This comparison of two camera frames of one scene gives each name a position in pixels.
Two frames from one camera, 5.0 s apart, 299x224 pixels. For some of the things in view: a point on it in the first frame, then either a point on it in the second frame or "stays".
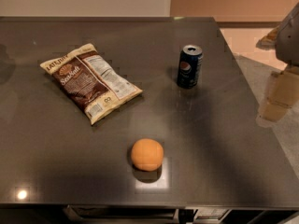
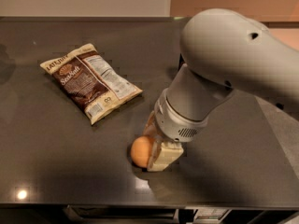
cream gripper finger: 283,93 → 163,119
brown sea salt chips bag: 90,80 stays
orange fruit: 147,154 stays
